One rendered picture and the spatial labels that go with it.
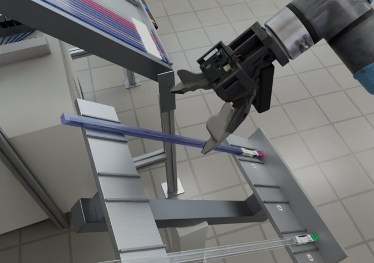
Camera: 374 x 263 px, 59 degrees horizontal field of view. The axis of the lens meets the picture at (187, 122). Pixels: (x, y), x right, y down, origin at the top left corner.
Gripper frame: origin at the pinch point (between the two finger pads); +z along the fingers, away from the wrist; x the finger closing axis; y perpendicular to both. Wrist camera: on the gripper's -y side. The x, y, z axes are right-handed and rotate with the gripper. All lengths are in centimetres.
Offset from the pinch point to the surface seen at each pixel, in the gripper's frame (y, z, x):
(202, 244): -18.9, 15.6, 14.1
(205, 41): -115, 2, -127
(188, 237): -10.2, 13.5, 14.1
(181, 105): -94, 31, -81
